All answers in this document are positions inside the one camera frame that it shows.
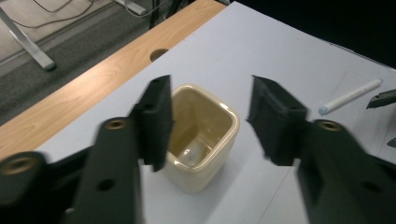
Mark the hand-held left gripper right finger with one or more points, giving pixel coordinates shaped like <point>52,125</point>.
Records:
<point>336,174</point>

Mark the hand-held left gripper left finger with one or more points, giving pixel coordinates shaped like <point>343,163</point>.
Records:
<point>109,174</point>

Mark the white marker pen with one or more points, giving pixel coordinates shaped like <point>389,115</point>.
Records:
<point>348,97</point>

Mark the cream ceramic pen holder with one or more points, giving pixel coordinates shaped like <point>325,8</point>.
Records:
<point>199,180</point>

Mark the wooden table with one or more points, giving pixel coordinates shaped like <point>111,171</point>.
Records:
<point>77,93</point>

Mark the dark curtain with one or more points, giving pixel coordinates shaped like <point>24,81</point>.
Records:
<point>311,18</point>

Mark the white paper mat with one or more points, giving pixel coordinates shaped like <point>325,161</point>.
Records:
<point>249,46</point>

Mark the white metal desk frame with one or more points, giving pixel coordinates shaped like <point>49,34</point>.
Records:
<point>28,46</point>

